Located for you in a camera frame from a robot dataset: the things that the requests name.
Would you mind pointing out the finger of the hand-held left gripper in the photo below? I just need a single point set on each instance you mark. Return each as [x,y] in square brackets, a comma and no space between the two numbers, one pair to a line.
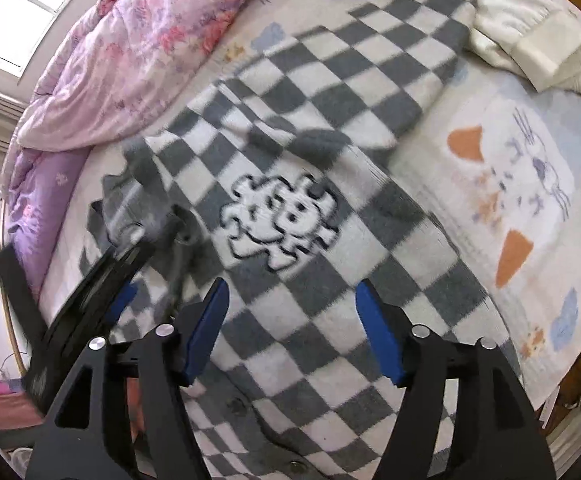
[135,252]
[122,299]

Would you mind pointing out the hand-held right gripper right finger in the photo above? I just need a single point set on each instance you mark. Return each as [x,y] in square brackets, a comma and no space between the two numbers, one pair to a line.
[378,332]

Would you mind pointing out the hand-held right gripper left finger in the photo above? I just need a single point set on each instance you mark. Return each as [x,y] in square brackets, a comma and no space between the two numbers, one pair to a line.
[205,332]

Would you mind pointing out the grey white checkered cardigan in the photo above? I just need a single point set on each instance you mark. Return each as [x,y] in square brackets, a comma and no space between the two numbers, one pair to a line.
[280,125]

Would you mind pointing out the pink floral quilt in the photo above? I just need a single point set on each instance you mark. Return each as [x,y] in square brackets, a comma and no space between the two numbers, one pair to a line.
[145,50]

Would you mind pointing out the cartoon printed bed sheet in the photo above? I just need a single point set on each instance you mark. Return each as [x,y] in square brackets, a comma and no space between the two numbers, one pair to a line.
[520,185]

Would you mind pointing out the window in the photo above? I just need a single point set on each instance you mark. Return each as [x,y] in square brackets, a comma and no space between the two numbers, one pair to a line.
[15,15]

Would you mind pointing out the cream white garment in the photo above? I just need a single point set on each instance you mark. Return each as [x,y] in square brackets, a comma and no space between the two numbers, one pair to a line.
[520,10]

